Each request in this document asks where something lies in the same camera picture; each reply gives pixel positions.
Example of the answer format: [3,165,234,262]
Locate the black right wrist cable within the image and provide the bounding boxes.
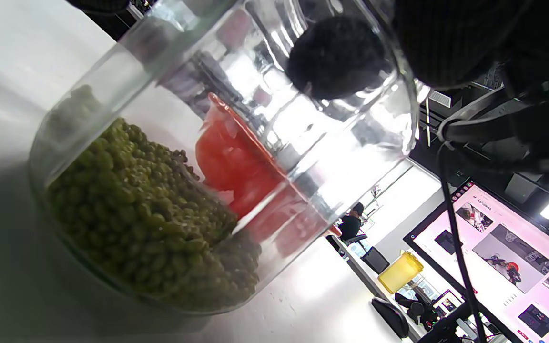
[437,141,487,343]

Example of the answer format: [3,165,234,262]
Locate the dark framed monitor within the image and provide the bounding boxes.
[403,180,549,343]

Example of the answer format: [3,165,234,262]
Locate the yellow plastic jug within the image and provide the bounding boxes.
[378,252,424,294]

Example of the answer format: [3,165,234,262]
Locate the pile of green mung beans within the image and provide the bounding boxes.
[46,86,263,310]

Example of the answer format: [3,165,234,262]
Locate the person's right hand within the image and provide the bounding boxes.
[286,16,393,101]

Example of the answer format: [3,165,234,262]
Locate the person's left hand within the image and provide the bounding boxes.
[65,0,532,90]

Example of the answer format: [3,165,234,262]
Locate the black computer mouse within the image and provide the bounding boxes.
[371,296,409,339]

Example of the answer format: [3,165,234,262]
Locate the clear glass jar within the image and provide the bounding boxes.
[27,0,420,315]

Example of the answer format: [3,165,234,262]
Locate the orange bowl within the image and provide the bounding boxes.
[194,93,342,258]

